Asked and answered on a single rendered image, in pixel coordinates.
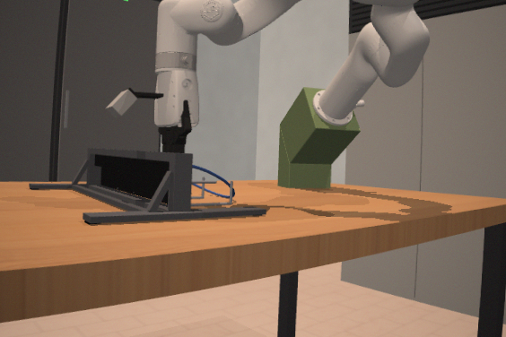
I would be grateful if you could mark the blue patch cord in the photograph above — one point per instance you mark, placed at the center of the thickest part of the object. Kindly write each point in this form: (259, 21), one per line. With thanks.
(215, 175)

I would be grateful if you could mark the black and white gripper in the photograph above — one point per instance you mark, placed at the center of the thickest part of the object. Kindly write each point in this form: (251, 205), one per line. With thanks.
(179, 104)

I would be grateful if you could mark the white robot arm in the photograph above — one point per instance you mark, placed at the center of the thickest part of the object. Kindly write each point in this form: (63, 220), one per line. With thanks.
(395, 52)

